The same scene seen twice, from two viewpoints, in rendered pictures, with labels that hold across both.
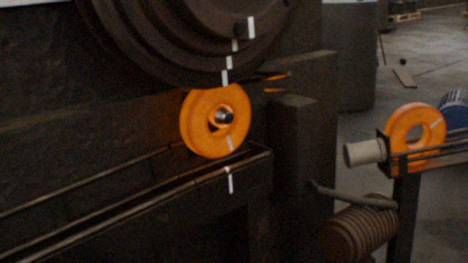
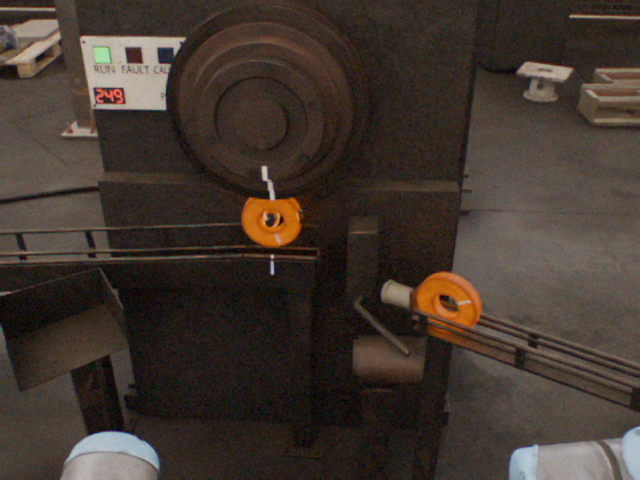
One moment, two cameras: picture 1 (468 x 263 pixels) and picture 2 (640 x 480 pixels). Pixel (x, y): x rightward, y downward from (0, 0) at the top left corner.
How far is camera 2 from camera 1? 1.23 m
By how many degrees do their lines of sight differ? 39
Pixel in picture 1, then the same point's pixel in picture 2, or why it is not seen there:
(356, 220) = (371, 347)
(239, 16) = (255, 164)
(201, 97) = (253, 202)
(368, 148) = (399, 294)
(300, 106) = (352, 232)
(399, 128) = (426, 290)
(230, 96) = (280, 207)
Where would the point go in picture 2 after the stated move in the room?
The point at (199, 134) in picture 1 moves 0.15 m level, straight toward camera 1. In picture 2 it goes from (250, 225) to (208, 250)
